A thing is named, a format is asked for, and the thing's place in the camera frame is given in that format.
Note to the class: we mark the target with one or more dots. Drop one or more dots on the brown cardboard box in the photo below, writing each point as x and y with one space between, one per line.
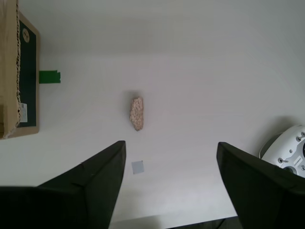
9 71

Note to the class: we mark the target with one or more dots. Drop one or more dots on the speckled granite rock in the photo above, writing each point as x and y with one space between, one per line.
137 112

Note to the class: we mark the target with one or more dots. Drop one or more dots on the grey tape square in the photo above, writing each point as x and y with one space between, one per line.
138 167

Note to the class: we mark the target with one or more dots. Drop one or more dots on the white radio remote controller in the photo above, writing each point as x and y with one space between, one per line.
295 143

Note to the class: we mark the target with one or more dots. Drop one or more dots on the green tape strip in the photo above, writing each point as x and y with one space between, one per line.
50 76

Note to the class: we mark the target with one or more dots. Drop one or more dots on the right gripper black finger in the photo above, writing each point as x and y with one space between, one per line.
267 198
71 202

